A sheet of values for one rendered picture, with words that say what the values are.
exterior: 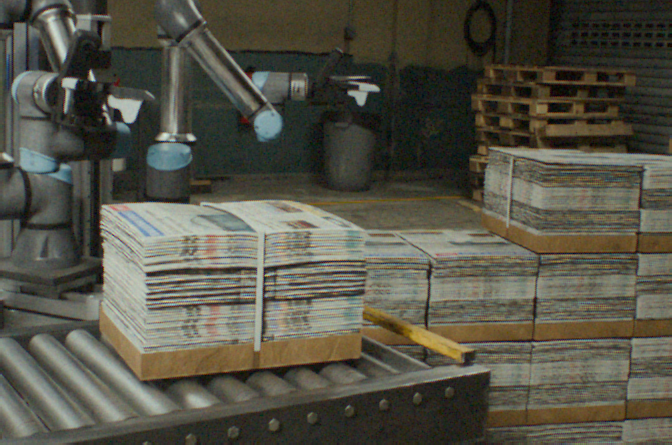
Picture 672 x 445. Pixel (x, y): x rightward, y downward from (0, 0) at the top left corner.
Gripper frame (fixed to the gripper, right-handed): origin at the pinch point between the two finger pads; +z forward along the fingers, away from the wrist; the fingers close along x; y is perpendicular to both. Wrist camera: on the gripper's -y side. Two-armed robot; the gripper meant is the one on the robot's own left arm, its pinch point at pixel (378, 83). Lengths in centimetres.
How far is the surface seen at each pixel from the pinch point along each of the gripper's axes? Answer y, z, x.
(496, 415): 77, 32, 46
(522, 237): 34, 38, 30
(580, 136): 134, 234, -580
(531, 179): 18, 39, 30
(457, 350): 26, 6, 119
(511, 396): 73, 36, 44
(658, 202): 23, 73, 30
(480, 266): 38, 25, 42
